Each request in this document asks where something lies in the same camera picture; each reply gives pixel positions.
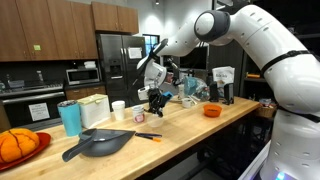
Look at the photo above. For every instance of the orange capped marker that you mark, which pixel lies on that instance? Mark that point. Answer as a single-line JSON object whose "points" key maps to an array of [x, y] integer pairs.
{"points": [[151, 137]]}

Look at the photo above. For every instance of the red plate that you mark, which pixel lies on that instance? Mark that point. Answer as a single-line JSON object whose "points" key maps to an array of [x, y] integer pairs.
{"points": [[43, 140]]}

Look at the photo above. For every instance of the green sticky note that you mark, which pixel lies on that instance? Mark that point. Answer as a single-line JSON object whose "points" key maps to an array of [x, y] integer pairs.
{"points": [[37, 47]]}

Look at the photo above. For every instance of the white box with green lid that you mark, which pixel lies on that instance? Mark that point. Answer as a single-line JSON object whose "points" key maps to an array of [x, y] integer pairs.
{"points": [[95, 111]]}

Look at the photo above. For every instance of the white and pink container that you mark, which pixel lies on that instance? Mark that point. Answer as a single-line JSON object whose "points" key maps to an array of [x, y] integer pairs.
{"points": [[138, 115]]}

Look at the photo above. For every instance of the black speaker box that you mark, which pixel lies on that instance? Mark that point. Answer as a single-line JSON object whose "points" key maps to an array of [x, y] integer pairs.
{"points": [[228, 94]]}

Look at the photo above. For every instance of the orange item on shelf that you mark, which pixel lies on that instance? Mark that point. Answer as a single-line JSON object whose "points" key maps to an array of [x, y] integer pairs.
{"points": [[253, 75]]}

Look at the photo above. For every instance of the black steel refrigerator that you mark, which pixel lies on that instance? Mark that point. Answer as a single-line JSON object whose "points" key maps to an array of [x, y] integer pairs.
{"points": [[116, 86]]}

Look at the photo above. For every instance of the wicker basket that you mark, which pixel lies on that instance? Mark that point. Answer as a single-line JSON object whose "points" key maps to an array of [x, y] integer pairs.
{"points": [[265, 111]]}

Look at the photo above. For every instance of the bright window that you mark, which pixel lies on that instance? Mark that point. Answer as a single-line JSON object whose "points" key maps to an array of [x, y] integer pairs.
{"points": [[150, 41]]}

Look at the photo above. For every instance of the dark shelf unit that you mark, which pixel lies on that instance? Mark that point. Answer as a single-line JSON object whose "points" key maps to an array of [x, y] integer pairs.
{"points": [[255, 88]]}

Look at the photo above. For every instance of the clear plastic bag blue contents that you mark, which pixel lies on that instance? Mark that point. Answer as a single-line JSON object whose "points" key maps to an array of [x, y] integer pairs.
{"points": [[196, 87]]}

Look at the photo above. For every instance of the black monitor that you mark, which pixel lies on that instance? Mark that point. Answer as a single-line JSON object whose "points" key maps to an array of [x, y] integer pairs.
{"points": [[196, 60]]}

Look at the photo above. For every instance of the white paper on refrigerator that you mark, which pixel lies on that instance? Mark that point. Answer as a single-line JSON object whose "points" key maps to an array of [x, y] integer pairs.
{"points": [[135, 52]]}

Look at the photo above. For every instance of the clear bottle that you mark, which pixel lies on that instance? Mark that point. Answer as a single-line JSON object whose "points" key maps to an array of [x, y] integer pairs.
{"points": [[40, 76]]}

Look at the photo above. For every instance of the blue gripper attachment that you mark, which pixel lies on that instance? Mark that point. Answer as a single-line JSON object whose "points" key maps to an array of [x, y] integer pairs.
{"points": [[168, 96]]}

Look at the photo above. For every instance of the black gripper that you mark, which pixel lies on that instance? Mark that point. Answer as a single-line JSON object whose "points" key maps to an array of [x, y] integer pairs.
{"points": [[157, 98]]}

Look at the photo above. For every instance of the stacked white bowls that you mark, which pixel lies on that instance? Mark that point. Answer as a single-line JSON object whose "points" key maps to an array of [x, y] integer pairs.
{"points": [[90, 64]]}

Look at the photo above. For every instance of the orange bowl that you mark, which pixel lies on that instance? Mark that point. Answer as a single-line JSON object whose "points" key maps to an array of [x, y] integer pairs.
{"points": [[212, 110]]}

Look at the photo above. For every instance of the black oven range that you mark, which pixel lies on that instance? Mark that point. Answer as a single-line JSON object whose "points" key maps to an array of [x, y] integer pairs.
{"points": [[20, 100]]}

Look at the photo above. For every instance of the white sign on oven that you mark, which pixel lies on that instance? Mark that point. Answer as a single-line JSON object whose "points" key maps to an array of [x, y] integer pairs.
{"points": [[39, 111]]}

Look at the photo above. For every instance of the steel microwave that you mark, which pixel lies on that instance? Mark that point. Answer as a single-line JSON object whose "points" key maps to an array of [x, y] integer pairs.
{"points": [[82, 76]]}

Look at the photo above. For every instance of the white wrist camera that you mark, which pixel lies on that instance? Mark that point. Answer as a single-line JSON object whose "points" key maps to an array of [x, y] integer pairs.
{"points": [[143, 93]]}

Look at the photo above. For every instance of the orange pumpkin plush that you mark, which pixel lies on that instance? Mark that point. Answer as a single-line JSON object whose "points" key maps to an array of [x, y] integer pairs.
{"points": [[18, 143]]}

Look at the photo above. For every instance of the teal tumbler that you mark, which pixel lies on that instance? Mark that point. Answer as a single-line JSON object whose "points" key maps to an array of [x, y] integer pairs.
{"points": [[70, 118]]}

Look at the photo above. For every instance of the dark blue marker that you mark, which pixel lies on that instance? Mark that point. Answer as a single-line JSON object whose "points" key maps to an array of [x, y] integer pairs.
{"points": [[150, 134]]}

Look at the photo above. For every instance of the grey dustpan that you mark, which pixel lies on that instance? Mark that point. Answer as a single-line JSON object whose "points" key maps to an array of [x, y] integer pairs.
{"points": [[103, 141]]}

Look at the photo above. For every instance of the brown base cabinet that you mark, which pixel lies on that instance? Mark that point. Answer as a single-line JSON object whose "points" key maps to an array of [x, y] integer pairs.
{"points": [[85, 92]]}

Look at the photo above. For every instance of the white printed paper bag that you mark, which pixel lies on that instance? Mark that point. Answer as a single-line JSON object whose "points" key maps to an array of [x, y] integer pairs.
{"points": [[224, 75]]}

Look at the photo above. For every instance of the white mug with dark soil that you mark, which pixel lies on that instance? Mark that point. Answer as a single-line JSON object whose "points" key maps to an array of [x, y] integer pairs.
{"points": [[187, 103]]}

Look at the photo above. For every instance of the small brown wall cabinet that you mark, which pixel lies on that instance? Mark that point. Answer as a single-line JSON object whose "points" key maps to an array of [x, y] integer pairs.
{"points": [[115, 18]]}

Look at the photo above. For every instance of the wide brown wall cabinet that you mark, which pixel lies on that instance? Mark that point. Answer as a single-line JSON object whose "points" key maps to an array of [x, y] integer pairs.
{"points": [[53, 30]]}

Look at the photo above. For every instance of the black bottle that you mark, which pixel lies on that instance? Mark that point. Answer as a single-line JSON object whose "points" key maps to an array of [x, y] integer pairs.
{"points": [[214, 92]]}

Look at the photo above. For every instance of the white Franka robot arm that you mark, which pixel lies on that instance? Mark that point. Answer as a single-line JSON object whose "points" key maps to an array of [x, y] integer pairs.
{"points": [[266, 40]]}

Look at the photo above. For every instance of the white foam cup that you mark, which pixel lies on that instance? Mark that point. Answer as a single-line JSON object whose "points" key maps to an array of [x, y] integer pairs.
{"points": [[118, 110]]}

